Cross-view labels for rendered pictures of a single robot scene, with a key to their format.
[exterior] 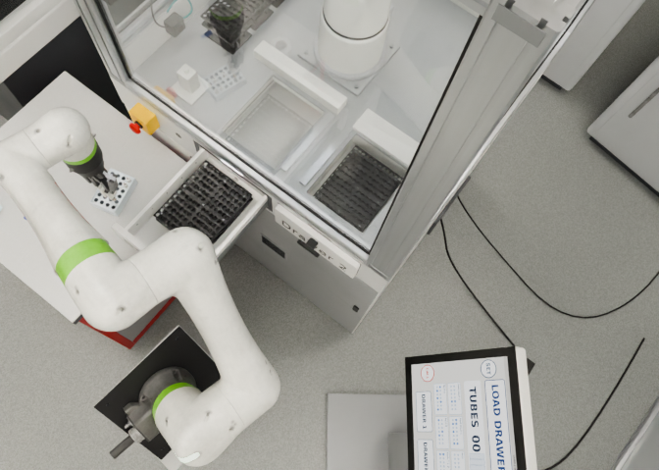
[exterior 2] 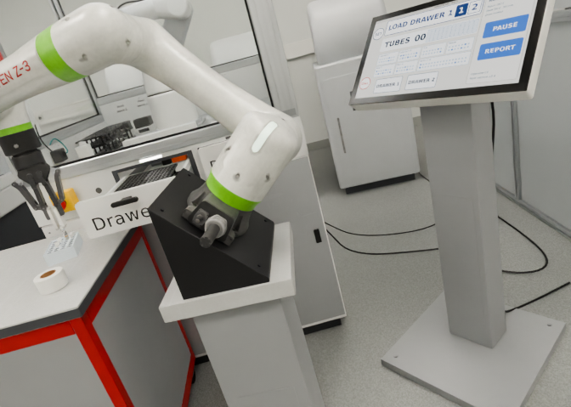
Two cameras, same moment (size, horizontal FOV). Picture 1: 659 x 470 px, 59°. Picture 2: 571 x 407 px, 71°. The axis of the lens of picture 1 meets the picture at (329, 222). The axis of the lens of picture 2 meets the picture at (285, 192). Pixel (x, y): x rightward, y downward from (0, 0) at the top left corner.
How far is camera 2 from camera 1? 1.60 m
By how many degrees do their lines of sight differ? 53
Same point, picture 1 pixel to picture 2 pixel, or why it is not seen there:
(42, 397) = not seen: outside the picture
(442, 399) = (385, 68)
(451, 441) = (413, 58)
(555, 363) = not seen: hidden behind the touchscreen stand
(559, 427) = (515, 249)
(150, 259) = not seen: hidden behind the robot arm
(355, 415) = (415, 348)
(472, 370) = (375, 46)
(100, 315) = (97, 6)
